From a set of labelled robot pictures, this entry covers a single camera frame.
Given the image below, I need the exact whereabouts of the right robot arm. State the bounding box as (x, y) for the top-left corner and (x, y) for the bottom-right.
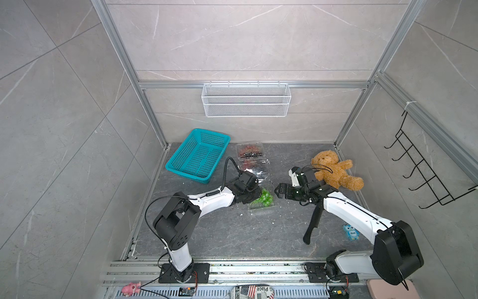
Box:
(275, 167), (424, 285)

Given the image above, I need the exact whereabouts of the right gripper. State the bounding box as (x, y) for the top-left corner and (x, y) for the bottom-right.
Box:
(274, 182), (309, 201)

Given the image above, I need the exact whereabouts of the white wire mesh shelf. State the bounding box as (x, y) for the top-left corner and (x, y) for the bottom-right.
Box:
(201, 83), (292, 118)

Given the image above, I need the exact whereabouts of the black knife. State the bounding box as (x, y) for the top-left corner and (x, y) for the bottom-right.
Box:
(302, 205), (324, 245)

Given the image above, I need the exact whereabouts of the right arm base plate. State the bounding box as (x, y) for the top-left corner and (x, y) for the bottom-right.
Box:
(304, 262), (359, 284)

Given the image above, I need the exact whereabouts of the green grape bunch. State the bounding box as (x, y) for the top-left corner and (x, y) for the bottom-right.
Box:
(251, 189), (274, 208)

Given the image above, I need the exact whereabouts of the clear plastic clamshell container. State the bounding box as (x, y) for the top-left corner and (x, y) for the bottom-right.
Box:
(236, 142), (264, 160)

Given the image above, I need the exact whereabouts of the brown teddy bear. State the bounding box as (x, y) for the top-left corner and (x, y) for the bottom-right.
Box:
(311, 150), (364, 191)

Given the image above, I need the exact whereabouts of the red grape bunch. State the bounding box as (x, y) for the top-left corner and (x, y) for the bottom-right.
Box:
(239, 146), (263, 159)

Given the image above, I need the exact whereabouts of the blue owl toy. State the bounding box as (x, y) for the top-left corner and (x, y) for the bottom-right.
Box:
(343, 224), (360, 241)

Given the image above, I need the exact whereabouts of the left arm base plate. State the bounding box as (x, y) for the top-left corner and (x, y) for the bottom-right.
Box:
(158, 262), (210, 284)

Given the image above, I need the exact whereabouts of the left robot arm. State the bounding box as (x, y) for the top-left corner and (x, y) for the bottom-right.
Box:
(144, 157), (262, 282)

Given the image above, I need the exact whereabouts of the pink pad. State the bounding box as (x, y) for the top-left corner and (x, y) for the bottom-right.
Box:
(367, 279), (420, 299)

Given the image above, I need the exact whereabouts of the black wire hook rack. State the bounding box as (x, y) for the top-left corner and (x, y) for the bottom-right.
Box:
(384, 112), (478, 210)

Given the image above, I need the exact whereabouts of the teal plastic basket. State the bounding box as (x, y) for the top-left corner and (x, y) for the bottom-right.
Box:
(166, 128), (231, 184)

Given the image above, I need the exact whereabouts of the pink pig toy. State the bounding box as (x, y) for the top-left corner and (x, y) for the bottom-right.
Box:
(121, 282), (142, 297)

